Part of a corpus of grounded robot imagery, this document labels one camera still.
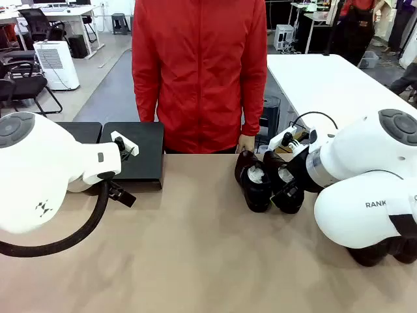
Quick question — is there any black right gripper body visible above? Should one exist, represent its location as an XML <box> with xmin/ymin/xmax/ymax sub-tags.
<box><xmin>286</xmin><ymin>148</ymin><xmax>316</xmax><ymax>194</ymax></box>

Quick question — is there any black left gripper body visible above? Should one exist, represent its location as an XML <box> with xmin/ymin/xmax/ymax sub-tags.
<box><xmin>97</xmin><ymin>171</ymin><xmax>124</xmax><ymax>198</ymax></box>

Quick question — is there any dark leather dress shoe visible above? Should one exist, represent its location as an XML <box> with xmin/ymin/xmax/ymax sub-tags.
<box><xmin>234</xmin><ymin>149</ymin><xmax>273</xmax><ymax>213</ymax></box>
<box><xmin>262</xmin><ymin>150</ymin><xmax>306</xmax><ymax>215</ymax></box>
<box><xmin>389</xmin><ymin>236</ymin><xmax>417</xmax><ymax>264</ymax></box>
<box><xmin>348</xmin><ymin>239</ymin><xmax>394</xmax><ymax>267</ymax></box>

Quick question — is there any person's left forearm red sleeve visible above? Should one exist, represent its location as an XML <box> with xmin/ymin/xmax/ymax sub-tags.
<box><xmin>240</xmin><ymin>74</ymin><xmax>266</xmax><ymax>137</ymax></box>

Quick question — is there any person's right forearm red sleeve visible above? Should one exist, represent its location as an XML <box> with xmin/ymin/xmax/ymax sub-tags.
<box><xmin>132</xmin><ymin>71</ymin><xmax>160</xmax><ymax>124</ymax></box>

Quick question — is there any person's left hand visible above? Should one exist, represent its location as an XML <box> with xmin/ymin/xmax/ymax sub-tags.
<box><xmin>236</xmin><ymin>134</ymin><xmax>257</xmax><ymax>154</ymax></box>

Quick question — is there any black round bin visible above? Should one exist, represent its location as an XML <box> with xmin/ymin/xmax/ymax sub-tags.
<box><xmin>256</xmin><ymin>96</ymin><xmax>281</xmax><ymax>154</ymax></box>

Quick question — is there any large white table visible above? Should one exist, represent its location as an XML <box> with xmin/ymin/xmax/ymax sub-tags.
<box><xmin>266</xmin><ymin>53</ymin><xmax>417</xmax><ymax>140</ymax></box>

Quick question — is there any clear plastic storage box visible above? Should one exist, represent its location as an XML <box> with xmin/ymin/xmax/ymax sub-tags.
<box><xmin>358</xmin><ymin>50</ymin><xmax>381</xmax><ymax>70</ymax></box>

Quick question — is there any black sled base office chair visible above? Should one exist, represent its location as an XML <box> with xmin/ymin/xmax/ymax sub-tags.
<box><xmin>0</xmin><ymin>60</ymin><xmax>64</xmax><ymax>117</ymax></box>

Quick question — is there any white air purifier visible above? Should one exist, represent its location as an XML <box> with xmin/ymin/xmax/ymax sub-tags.
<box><xmin>33</xmin><ymin>40</ymin><xmax>81</xmax><ymax>91</ymax></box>

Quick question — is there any white computer case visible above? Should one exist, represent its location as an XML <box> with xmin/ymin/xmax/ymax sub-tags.
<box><xmin>275</xmin><ymin>24</ymin><xmax>296</xmax><ymax>52</ymax></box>

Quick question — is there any person in red jacket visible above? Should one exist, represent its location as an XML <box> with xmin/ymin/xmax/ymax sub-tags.
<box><xmin>131</xmin><ymin>0</ymin><xmax>268</xmax><ymax>155</ymax></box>

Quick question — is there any black computer tower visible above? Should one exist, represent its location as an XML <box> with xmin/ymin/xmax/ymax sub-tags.
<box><xmin>68</xmin><ymin>34</ymin><xmax>89</xmax><ymax>59</ymax></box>

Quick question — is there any person in black apron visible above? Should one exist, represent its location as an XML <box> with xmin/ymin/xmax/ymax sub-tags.
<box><xmin>335</xmin><ymin>0</ymin><xmax>378</xmax><ymax>66</ymax></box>

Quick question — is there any grey plastic stool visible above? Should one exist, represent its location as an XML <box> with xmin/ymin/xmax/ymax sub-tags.
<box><xmin>111</xmin><ymin>12</ymin><xmax>132</xmax><ymax>35</ymax></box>

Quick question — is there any black mesh office chair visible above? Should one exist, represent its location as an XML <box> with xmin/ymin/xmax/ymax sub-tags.
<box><xmin>18</xmin><ymin>8</ymin><xmax>66</xmax><ymax>44</ymax></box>

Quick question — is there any person in dark trousers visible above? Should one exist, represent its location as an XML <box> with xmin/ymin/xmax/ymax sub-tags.
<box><xmin>386</xmin><ymin>0</ymin><xmax>417</xmax><ymax>53</ymax></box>

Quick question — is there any white office desk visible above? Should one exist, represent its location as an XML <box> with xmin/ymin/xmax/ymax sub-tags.
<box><xmin>0</xmin><ymin>3</ymin><xmax>106</xmax><ymax>60</ymax></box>

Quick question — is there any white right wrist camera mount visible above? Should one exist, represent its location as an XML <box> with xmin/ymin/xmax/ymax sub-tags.
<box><xmin>268</xmin><ymin>126</ymin><xmax>319</xmax><ymax>157</ymax></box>

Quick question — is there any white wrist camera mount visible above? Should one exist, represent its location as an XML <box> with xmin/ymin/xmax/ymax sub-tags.
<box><xmin>109</xmin><ymin>130</ymin><xmax>140</xmax><ymax>157</ymax></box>
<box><xmin>268</xmin><ymin>126</ymin><xmax>319</xmax><ymax>157</ymax></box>

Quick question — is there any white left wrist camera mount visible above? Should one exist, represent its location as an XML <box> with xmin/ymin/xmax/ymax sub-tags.
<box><xmin>109</xmin><ymin>130</ymin><xmax>140</xmax><ymax>157</ymax></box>

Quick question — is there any black left arm cable sleeve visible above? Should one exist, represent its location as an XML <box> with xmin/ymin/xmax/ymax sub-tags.
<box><xmin>0</xmin><ymin>177</ymin><xmax>110</xmax><ymax>258</ymax></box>

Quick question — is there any thin black camera cable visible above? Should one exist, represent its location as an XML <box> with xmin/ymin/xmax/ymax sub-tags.
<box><xmin>288</xmin><ymin>111</ymin><xmax>339</xmax><ymax>131</ymax></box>

